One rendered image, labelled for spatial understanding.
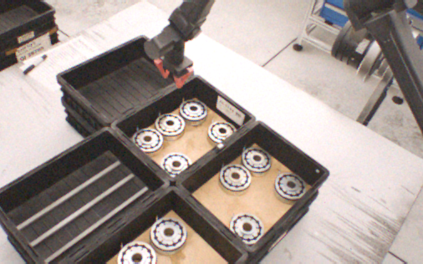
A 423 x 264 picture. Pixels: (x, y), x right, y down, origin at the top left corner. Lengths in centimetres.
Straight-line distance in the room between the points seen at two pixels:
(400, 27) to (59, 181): 102
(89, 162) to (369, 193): 101
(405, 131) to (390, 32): 228
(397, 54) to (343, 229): 84
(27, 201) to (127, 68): 66
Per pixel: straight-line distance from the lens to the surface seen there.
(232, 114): 151
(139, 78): 169
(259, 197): 137
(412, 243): 258
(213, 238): 122
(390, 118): 315
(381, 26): 86
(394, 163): 185
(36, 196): 137
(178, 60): 124
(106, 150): 144
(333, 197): 163
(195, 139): 148
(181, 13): 114
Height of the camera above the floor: 195
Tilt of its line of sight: 48 degrees down
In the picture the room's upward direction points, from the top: 10 degrees clockwise
